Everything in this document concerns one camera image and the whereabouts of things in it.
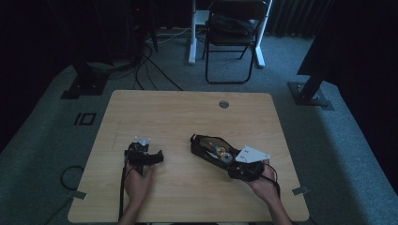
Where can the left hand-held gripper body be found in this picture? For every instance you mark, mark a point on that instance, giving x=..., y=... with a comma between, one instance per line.
x=139, y=157

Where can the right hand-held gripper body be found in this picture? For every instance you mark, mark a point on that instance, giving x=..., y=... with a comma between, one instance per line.
x=252, y=170

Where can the correction tape dispenser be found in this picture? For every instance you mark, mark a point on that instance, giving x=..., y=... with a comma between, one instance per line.
x=223, y=153

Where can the black pencil case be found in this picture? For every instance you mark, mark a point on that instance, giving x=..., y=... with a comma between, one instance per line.
x=200, y=150

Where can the person's right hand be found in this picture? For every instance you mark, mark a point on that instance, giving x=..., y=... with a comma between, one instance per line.
x=266, y=187

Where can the person's left hand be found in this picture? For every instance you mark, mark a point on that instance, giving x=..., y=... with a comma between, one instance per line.
x=138, y=184

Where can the grey tape piece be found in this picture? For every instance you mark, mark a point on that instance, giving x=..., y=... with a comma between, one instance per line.
x=79, y=195
x=299, y=190

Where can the grey table grommet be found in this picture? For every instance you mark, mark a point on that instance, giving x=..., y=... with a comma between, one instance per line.
x=223, y=104

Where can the black floor tape marks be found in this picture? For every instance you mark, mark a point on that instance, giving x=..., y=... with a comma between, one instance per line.
x=85, y=119

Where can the black stand base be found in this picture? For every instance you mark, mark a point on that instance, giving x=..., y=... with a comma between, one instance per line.
x=84, y=84

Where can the black stand with metal base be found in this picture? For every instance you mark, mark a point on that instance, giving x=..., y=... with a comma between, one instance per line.
x=308, y=93

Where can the white desk leg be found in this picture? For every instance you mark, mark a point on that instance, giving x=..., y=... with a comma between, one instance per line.
x=193, y=40
x=259, y=53

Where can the black folding chair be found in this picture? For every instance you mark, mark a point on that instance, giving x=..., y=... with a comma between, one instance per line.
x=230, y=40

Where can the dark bag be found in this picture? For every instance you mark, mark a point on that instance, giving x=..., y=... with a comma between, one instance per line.
x=231, y=25

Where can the dark curtain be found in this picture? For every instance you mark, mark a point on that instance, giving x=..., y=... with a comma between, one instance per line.
x=297, y=15

